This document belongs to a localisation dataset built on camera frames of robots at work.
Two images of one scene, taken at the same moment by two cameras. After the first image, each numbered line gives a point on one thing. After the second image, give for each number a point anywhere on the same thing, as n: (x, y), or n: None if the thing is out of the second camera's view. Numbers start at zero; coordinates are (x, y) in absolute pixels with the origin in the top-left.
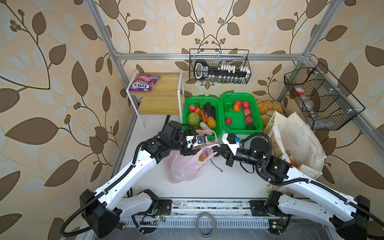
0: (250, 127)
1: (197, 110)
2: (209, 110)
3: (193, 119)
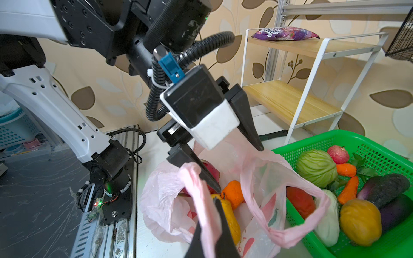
0: None
1: (349, 193)
2: (386, 191)
3: (318, 167)
